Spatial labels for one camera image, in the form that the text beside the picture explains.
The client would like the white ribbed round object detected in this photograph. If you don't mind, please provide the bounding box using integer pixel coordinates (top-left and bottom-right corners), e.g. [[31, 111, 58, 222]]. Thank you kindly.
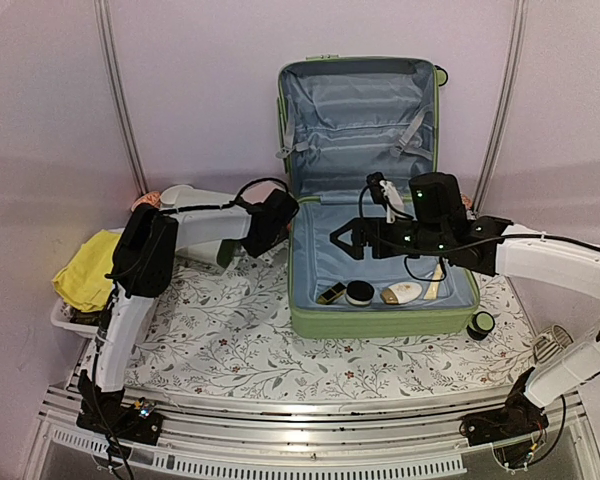
[[532, 325, 574, 365]]

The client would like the cream round bottle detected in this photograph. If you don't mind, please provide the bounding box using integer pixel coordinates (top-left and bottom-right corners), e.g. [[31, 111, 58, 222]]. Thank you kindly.
[[380, 282, 422, 305]]

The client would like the floral white table mat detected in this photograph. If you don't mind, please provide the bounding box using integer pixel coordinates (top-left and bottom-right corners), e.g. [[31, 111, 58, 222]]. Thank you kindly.
[[80, 198, 537, 403]]

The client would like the cream tube in suitcase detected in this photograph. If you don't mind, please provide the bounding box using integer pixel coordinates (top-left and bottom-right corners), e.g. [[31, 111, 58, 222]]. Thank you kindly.
[[423, 261, 446, 301]]

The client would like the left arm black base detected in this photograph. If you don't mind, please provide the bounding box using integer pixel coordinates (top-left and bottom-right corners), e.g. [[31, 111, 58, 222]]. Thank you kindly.
[[76, 383, 164, 446]]

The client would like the small dark tube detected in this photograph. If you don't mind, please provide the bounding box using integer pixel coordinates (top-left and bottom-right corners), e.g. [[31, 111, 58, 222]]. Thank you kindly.
[[316, 282, 346, 305]]

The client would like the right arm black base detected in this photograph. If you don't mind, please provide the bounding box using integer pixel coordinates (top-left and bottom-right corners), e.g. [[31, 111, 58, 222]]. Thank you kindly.
[[459, 367, 549, 446]]

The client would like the white perforated plastic basket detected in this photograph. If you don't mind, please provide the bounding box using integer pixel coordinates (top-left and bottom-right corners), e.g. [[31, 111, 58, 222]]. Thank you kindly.
[[50, 300, 151, 341]]

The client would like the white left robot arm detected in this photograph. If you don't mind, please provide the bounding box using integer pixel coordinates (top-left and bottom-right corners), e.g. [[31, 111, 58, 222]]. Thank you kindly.
[[89, 179, 299, 393]]

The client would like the yellow garment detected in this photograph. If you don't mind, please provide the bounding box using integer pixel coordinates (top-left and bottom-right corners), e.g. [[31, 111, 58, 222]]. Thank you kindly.
[[52, 230, 121, 313]]

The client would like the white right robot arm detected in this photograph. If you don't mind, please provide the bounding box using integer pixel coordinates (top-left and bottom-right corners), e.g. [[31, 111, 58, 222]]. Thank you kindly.
[[330, 172, 600, 436]]

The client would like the black lidded round jar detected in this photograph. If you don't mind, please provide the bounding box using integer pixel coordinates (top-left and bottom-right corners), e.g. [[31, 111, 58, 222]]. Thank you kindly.
[[345, 280, 375, 307]]

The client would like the green hard-shell suitcase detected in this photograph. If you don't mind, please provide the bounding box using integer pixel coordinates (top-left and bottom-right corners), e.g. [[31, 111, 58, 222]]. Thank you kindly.
[[278, 57, 480, 339]]

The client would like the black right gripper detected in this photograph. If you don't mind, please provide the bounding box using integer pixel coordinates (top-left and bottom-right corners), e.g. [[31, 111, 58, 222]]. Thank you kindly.
[[332, 216, 450, 259]]

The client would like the white green drawer box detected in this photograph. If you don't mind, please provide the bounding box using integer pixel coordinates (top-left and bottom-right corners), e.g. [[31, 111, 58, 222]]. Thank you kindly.
[[172, 185, 251, 269]]

